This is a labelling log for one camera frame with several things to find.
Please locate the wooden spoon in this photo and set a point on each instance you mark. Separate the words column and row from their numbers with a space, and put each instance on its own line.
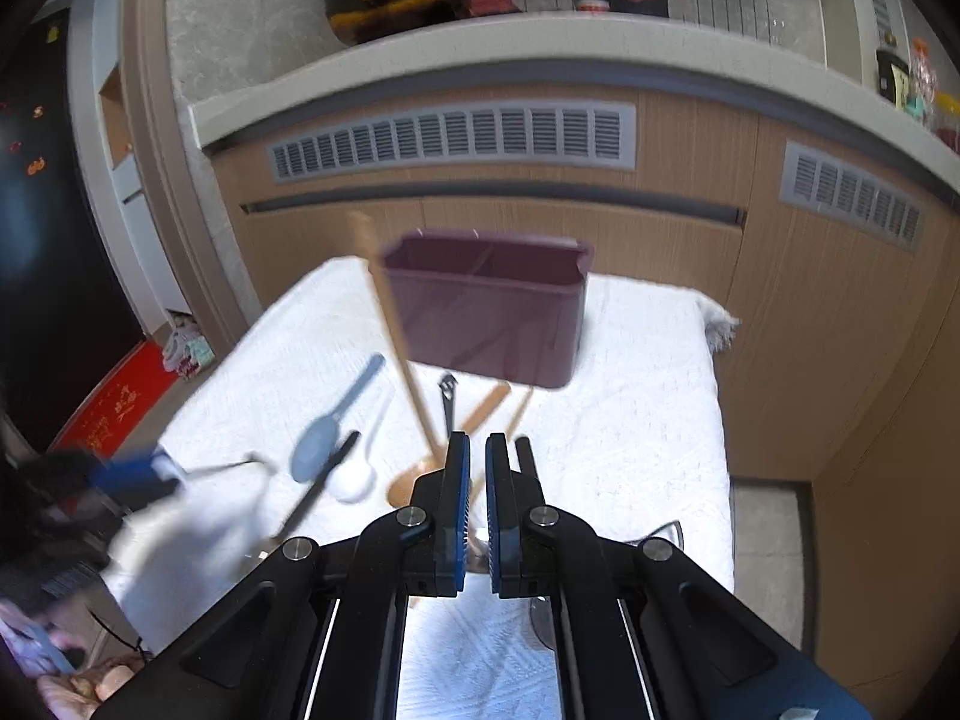
column 400, row 490

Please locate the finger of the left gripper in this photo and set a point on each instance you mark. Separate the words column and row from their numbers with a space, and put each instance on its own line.
column 153, row 475

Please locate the long grey vent grille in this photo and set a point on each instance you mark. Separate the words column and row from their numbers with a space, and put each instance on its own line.
column 568, row 132

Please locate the maroon plastic utensil holder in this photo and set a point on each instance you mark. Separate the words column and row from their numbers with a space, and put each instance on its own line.
column 505, row 306

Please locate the long wooden chopstick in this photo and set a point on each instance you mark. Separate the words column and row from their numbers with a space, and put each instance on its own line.
column 364, row 235

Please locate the patterned slippers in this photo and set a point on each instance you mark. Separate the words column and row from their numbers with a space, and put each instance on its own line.
column 186, row 351

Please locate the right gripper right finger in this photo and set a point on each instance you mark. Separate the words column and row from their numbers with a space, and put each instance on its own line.
column 516, row 569

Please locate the black handled spoon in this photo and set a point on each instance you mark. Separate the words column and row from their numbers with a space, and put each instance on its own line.
column 307, row 500

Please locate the short grey vent grille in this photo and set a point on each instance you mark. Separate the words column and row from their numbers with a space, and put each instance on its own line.
column 819, row 182

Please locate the small metal shovel spoon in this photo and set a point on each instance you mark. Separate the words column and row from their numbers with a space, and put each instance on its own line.
column 447, row 386

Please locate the red filled jar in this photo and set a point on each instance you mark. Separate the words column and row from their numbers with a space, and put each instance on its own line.
column 947, row 120

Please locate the red floor mat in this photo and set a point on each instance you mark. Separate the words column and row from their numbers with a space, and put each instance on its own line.
column 114, row 408

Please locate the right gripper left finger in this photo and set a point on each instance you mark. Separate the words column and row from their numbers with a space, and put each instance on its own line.
column 437, row 559

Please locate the grey blue plastic spoon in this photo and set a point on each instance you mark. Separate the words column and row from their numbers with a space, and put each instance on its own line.
column 319, row 439

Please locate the dark soy sauce bottle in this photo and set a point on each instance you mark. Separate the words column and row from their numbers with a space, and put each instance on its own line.
column 893, row 73

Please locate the person's left hand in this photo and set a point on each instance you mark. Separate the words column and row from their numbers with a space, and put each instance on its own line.
column 78, row 696

